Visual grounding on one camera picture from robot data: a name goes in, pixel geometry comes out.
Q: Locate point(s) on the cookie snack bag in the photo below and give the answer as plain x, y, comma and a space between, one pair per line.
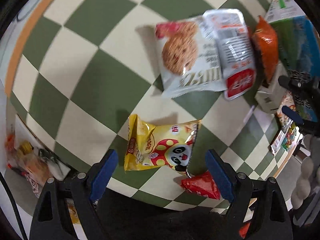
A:
188, 57

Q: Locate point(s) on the bin of snacks under table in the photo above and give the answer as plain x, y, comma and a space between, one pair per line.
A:
30, 158

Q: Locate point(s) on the orange snack bag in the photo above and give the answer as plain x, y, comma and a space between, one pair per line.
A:
265, 40

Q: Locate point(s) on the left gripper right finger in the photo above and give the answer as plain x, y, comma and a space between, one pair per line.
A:
270, 218

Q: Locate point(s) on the long red white wrapper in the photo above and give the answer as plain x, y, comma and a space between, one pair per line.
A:
279, 138

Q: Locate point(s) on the white red sauce packet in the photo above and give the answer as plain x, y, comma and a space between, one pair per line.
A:
228, 28

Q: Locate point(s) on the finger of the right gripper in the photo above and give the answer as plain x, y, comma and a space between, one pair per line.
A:
303, 89
305, 126

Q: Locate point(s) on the yellow panda snack bag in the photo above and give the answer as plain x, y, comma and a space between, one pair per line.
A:
151, 146

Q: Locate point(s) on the red triangular snack bag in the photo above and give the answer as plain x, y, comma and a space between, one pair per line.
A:
202, 185

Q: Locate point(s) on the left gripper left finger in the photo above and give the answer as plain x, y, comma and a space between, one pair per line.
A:
51, 218

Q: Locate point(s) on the operator's dark fleece clothing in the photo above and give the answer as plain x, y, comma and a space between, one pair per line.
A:
123, 217

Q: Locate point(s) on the green gumball candy bag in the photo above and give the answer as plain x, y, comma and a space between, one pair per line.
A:
289, 137

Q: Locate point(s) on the white snack pack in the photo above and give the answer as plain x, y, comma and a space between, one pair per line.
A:
269, 98

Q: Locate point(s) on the open cardboard box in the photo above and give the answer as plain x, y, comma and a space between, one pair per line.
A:
297, 39

